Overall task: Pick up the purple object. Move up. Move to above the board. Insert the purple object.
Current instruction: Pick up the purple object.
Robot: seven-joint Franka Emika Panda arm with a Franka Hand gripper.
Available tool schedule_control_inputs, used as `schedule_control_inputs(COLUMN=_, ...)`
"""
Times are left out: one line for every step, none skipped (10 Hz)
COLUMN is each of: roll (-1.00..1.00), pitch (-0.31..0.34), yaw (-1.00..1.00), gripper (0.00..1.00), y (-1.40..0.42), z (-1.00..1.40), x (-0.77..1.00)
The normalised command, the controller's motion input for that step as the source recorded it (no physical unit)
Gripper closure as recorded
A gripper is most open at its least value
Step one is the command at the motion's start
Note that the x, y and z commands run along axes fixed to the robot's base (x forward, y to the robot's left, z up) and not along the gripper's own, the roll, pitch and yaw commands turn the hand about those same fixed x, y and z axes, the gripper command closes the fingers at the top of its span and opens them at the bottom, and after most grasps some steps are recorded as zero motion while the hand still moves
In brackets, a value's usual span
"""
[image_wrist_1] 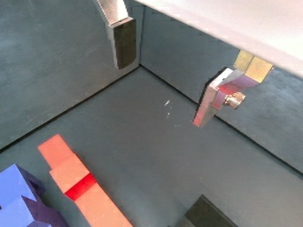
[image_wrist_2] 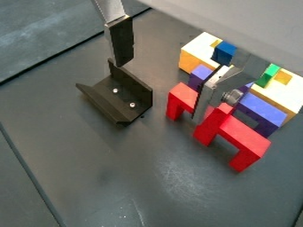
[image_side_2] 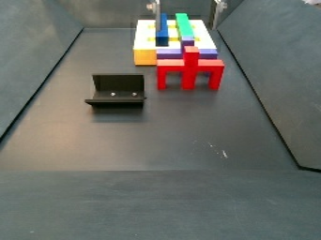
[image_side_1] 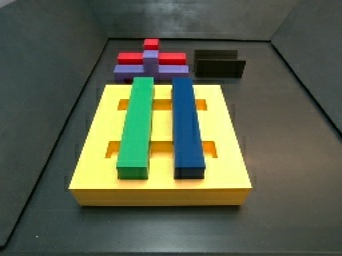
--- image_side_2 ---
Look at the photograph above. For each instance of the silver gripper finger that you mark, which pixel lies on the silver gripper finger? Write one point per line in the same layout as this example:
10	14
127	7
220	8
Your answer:
219	6
153	7

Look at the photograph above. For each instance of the purple m-shaped block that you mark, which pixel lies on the purple m-shaped block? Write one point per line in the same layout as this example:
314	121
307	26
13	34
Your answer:
173	50

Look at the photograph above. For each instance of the yellow white slotted board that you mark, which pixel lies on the yellow white slotted board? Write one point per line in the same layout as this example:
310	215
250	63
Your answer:
144	47

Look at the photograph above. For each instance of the green rectangular block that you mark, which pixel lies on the green rectangular block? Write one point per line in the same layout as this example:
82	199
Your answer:
183	26

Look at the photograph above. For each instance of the blue rectangular block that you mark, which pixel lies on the blue rectangular block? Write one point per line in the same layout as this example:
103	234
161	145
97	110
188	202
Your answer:
161	36

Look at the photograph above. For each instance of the red m-shaped block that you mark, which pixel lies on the red m-shaped block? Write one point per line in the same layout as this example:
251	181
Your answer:
189	65

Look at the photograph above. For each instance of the black angle bracket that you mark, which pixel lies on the black angle bracket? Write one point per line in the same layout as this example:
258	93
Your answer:
117	89

